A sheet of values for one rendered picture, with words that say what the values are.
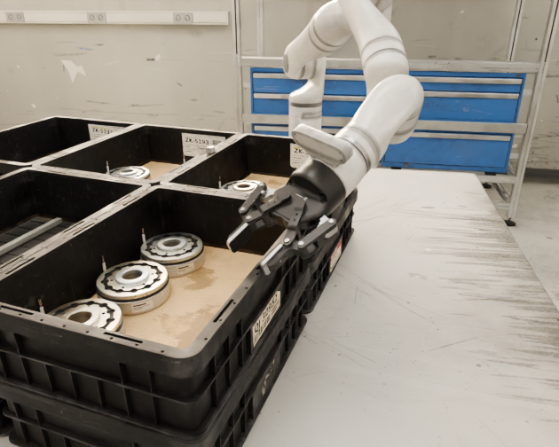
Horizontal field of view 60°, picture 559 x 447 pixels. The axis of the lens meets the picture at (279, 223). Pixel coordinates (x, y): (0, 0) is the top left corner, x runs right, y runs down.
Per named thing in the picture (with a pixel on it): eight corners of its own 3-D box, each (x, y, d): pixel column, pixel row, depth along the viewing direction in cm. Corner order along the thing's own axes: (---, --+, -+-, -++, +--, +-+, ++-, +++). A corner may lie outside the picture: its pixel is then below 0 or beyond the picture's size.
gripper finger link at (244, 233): (253, 235, 64) (233, 254, 63) (250, 232, 65) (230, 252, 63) (248, 224, 63) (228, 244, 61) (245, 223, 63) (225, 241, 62)
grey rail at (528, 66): (238, 64, 290) (238, 56, 288) (540, 70, 264) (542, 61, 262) (233, 66, 282) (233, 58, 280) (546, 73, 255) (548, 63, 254)
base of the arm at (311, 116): (291, 157, 146) (291, 100, 139) (321, 159, 145) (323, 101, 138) (286, 167, 138) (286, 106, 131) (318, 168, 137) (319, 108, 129)
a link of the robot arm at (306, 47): (309, 5, 106) (349, 5, 108) (278, 50, 132) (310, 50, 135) (313, 47, 106) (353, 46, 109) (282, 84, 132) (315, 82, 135)
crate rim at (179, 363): (156, 196, 89) (155, 184, 88) (314, 218, 79) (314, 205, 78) (-42, 317, 55) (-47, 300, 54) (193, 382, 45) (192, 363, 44)
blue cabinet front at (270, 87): (252, 159, 307) (250, 66, 284) (367, 165, 296) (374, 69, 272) (251, 160, 304) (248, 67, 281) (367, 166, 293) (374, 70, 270)
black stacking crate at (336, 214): (246, 177, 127) (245, 135, 122) (358, 192, 117) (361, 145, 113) (163, 242, 93) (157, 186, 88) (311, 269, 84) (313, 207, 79)
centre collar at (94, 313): (74, 307, 64) (74, 303, 64) (107, 312, 63) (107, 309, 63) (51, 329, 60) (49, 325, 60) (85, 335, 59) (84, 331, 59)
